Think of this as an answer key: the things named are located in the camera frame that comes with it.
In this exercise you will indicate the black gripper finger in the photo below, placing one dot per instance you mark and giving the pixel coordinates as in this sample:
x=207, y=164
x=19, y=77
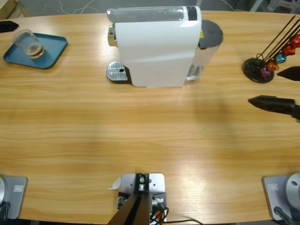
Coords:
x=7, y=26

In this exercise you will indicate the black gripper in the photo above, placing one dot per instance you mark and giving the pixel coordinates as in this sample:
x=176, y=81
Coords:
x=297, y=112

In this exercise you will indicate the clear glass cup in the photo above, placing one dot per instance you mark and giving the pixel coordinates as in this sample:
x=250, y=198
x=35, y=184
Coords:
x=29, y=44

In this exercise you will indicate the purple coffee capsule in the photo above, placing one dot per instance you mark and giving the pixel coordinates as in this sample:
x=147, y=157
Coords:
x=264, y=72

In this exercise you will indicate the orange coffee capsule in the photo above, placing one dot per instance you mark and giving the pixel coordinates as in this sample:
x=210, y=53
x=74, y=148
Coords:
x=272, y=65

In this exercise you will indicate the blue coffee capsule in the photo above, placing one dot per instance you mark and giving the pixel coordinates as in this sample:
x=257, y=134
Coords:
x=280, y=58

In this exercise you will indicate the red coffee capsule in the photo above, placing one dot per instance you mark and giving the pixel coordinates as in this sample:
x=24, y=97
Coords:
x=288, y=49
x=295, y=41

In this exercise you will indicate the white capsule coffee machine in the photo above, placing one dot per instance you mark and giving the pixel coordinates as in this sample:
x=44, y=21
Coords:
x=154, y=54

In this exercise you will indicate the cardboard box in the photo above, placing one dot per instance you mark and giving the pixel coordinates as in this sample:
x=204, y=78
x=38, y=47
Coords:
x=11, y=8

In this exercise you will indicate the black capsule holder with rods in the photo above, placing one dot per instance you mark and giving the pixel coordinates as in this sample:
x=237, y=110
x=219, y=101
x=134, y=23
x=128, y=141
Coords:
x=252, y=70

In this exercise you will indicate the teal plastic tray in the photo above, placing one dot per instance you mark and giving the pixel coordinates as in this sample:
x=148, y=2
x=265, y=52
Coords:
x=51, y=50

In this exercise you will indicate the white plastic furniture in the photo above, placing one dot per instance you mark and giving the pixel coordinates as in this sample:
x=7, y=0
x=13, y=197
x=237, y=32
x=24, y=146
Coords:
x=274, y=4

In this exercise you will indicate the clear water tank dark lid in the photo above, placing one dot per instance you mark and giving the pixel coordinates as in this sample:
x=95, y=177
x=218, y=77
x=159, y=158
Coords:
x=211, y=32

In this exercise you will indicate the metal grate drip tray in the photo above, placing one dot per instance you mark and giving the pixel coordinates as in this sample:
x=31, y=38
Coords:
x=116, y=70

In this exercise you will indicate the white paper tag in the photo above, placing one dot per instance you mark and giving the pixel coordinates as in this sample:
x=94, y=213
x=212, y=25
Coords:
x=116, y=184

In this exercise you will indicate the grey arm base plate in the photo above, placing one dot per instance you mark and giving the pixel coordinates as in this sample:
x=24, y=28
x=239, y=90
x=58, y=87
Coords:
x=281, y=194
x=16, y=197

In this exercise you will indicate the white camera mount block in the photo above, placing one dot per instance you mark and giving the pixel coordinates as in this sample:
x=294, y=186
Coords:
x=155, y=182

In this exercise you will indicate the dark camera post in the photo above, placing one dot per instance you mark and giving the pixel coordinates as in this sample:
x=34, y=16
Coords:
x=133, y=206

